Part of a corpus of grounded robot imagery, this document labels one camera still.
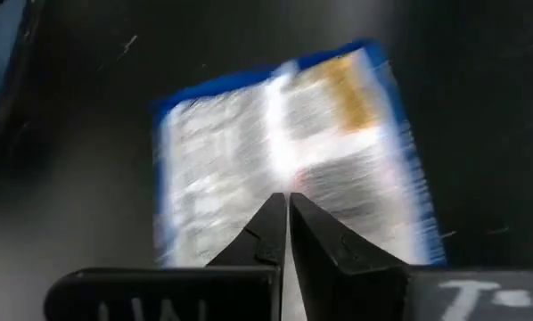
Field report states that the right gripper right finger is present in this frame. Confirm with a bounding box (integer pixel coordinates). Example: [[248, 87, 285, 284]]
[[288, 192, 533, 321]]

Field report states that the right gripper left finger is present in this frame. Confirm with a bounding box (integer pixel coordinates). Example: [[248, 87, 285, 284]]
[[43, 192, 288, 321]]

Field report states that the blue Maruchan ramen pack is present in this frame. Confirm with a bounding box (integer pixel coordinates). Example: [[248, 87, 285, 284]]
[[152, 38, 449, 269]]

